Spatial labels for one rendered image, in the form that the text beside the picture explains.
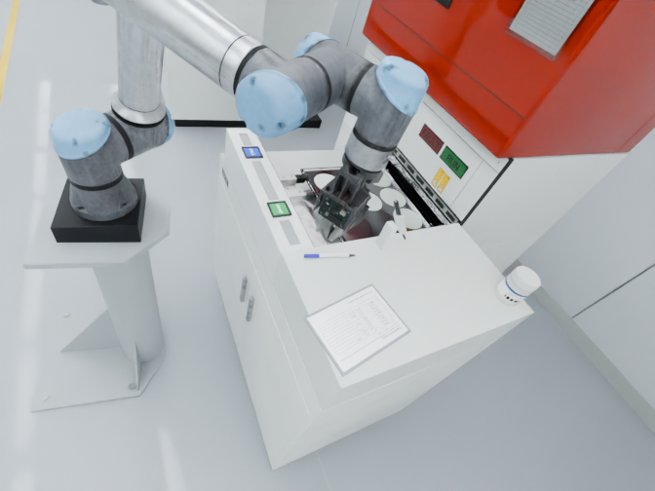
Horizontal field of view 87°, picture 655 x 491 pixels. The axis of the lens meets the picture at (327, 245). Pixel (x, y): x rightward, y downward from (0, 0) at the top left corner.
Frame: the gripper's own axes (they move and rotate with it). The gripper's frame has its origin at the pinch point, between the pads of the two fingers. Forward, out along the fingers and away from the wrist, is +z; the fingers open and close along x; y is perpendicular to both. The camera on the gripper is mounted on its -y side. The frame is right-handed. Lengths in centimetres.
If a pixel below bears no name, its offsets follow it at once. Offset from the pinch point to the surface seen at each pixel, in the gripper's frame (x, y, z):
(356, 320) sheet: 14.9, 4.5, 13.9
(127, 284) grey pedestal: -48, 15, 54
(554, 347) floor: 136, -136, 102
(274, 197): -23.0, -16.3, 16.5
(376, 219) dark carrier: 3.8, -39.0, 20.5
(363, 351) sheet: 19.5, 10.3, 13.8
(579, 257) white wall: 116, -172, 60
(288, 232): -12.0, -8.0, 16.2
